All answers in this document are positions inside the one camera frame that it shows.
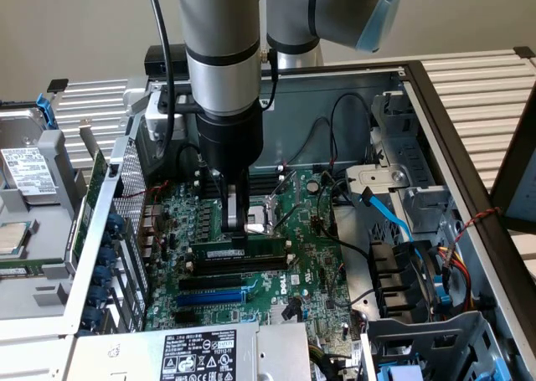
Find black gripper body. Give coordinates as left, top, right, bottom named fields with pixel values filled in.
left=195, top=104, right=265, bottom=184

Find green RAM stick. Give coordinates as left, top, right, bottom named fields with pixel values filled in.
left=190, top=237, right=291, bottom=260
left=0, top=265, right=48, bottom=279

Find CPU socket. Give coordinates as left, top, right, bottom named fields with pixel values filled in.
left=217, top=196, right=286, bottom=242

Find long black expansion slot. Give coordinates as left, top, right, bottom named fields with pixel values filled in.
left=178, top=275, right=243, bottom=292

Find open PC case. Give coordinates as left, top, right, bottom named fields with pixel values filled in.
left=58, top=60, right=536, bottom=381

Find green motherboard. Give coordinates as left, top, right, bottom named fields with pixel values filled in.
left=144, top=169, right=357, bottom=332

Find blue expansion slot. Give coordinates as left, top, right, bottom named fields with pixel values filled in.
left=176, top=291, right=246, bottom=308

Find silver chipset heat sink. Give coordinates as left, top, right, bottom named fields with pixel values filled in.
left=269, top=304, right=305, bottom=324

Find black box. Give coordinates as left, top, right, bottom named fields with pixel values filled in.
left=144, top=44, right=189, bottom=75

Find green graphics card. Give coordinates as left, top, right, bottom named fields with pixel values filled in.
left=66, top=118, right=111, bottom=269

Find silver power supply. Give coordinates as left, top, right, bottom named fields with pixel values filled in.
left=74, top=321, right=312, bottom=381

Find grey parts rack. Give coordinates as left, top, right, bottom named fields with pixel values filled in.
left=0, top=129, right=87, bottom=322

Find blue plastic disk carrier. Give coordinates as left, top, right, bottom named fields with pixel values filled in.
left=35, top=94, right=59, bottom=131

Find silver metal disk bay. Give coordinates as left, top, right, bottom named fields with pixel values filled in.
left=345, top=91, right=460, bottom=248

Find silver hard disk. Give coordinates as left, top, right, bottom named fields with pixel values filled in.
left=0, top=107, right=60, bottom=207

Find grey metal drive cage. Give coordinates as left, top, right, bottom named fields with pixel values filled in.
left=360, top=311, right=510, bottom=381

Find silver CPU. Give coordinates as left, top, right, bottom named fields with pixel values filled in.
left=0, top=219, right=34, bottom=260

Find dark leaning side panel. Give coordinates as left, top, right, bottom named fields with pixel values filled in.
left=488, top=104, right=536, bottom=234

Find short black looped wire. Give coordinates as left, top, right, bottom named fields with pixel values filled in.
left=177, top=144, right=202, bottom=176

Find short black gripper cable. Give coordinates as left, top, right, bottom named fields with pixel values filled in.
left=260, top=47, right=281, bottom=111

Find thin black red wire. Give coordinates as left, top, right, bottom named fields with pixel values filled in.
left=282, top=116, right=338, bottom=167

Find black camera cable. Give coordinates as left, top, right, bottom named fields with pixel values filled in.
left=145, top=0, right=179, bottom=161

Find black wire plug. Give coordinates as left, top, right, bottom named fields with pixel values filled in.
left=281, top=296, right=302, bottom=322

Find thin black fan wire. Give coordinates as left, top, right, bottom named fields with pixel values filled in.
left=314, top=170, right=374, bottom=259

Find thick black power wire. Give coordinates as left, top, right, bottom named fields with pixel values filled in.
left=329, top=92, right=374, bottom=164

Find blue disk wire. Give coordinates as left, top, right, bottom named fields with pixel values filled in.
left=359, top=186, right=418, bottom=244

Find black yellow wire bundle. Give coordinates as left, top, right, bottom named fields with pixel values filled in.
left=307, top=341, right=365, bottom=381

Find yellow red power wire bundle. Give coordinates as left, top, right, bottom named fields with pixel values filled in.
left=435, top=246, right=477, bottom=311

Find twisted red black wire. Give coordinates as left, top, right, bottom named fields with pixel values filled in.
left=454, top=206, right=503, bottom=248

